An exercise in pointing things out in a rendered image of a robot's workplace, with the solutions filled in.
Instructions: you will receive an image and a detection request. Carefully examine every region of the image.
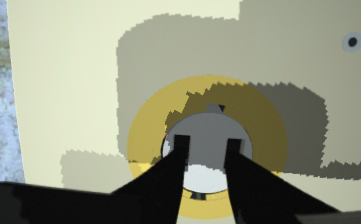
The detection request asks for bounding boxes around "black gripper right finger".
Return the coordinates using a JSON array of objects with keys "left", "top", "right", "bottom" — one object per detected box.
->
[{"left": 225, "top": 151, "right": 361, "bottom": 224}]

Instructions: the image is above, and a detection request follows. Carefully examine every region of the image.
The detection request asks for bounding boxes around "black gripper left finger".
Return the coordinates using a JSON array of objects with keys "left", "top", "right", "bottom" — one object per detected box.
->
[{"left": 0, "top": 147, "right": 186, "bottom": 224}]

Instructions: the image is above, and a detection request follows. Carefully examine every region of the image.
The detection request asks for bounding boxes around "white cylinder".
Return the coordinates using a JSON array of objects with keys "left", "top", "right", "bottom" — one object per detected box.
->
[{"left": 163, "top": 103, "right": 252, "bottom": 193}]

